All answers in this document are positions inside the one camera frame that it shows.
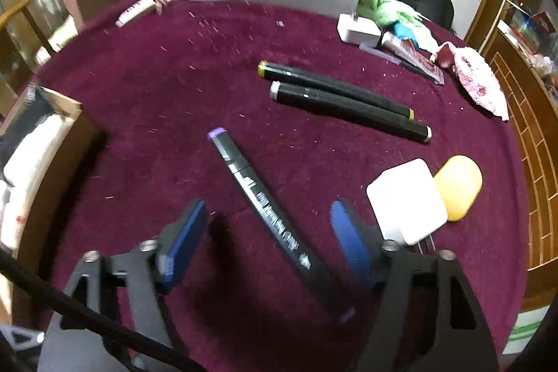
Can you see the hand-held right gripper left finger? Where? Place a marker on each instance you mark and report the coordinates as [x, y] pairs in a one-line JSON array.
[[187, 237]]

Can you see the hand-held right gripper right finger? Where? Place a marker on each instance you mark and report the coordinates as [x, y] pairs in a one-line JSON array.
[[348, 237]]

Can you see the black marker purple cap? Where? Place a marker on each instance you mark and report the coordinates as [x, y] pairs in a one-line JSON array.
[[261, 202]]

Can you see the cardboard box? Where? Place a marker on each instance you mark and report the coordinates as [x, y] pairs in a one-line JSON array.
[[56, 163]]

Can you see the white square power adapter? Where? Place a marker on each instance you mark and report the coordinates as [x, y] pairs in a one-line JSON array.
[[405, 197]]

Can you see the yellow oval soap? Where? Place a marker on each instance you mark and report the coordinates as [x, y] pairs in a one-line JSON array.
[[460, 189]]

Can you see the black marker grey cap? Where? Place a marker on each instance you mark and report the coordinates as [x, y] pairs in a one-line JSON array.
[[348, 110]]

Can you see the black marker yellow cap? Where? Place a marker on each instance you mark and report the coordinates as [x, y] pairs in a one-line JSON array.
[[335, 88]]

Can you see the white plastic bottle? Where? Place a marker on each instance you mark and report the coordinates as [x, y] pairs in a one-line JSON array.
[[35, 149]]

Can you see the clear pen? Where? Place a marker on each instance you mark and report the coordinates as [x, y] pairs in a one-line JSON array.
[[377, 51]]

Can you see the dark red packet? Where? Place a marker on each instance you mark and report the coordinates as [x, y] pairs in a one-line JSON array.
[[420, 62]]

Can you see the green and white box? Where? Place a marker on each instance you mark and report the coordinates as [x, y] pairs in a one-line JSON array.
[[523, 330]]

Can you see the white tube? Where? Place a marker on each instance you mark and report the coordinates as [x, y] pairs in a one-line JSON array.
[[394, 43]]

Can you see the pink cloth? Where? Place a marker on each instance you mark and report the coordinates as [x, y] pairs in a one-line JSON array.
[[475, 80]]

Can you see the wooden lattice shelf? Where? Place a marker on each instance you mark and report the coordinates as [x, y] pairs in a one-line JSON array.
[[532, 145]]

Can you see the white charger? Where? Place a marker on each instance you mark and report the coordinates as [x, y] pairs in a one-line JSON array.
[[357, 30]]

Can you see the blue packet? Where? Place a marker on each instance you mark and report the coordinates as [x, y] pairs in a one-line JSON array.
[[405, 33]]

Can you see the white key tag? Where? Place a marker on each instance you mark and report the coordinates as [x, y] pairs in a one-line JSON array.
[[135, 11]]

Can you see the green cloth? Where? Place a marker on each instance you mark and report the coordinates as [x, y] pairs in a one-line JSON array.
[[388, 8]]

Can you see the wooden chair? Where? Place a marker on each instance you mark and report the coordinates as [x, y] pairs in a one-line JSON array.
[[22, 12]]

